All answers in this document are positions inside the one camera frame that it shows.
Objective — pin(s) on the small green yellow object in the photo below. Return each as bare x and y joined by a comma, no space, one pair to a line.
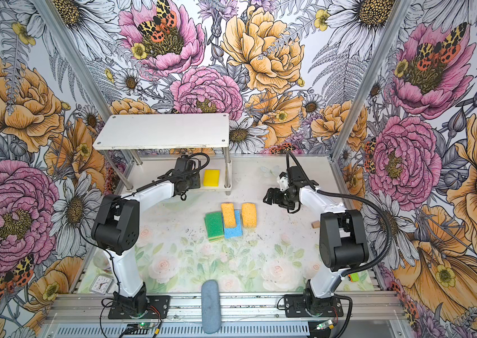
354,277

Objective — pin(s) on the grey oval pad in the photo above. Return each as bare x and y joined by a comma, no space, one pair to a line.
210,307

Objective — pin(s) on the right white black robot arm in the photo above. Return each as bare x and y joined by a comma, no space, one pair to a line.
342,241

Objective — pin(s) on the small white alarm clock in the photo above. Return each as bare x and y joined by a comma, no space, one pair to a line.
101,284

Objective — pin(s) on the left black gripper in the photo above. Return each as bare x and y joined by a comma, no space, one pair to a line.
196,183

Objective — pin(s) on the orange cellulose sponge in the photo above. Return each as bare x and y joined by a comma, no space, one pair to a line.
228,215

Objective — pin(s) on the clear glass bowl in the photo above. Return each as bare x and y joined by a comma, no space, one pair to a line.
101,260

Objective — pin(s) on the green circuit board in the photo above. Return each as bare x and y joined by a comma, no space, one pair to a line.
142,328

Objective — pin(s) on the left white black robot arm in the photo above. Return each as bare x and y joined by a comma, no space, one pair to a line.
116,228

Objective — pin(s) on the green yellow sponge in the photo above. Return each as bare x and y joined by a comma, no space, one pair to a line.
214,226

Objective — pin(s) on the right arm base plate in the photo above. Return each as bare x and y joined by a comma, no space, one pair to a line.
307,306

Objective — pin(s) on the orange sponge under yellow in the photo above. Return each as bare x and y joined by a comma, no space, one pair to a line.
249,215

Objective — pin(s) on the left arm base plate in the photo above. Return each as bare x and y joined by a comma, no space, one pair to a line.
147,307

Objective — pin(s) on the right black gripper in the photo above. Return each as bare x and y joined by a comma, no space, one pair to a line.
275,192

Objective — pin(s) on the blue cellulose sponge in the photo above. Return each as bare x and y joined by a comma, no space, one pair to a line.
237,231

